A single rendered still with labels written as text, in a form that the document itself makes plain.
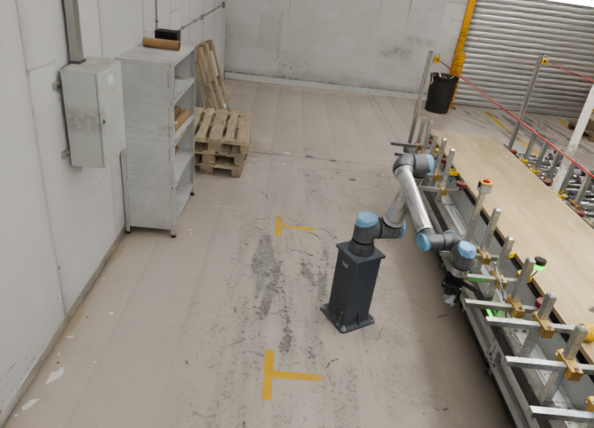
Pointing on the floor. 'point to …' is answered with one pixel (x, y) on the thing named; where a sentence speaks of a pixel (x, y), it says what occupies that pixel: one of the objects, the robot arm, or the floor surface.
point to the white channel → (576, 125)
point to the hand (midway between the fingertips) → (452, 304)
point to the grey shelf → (157, 134)
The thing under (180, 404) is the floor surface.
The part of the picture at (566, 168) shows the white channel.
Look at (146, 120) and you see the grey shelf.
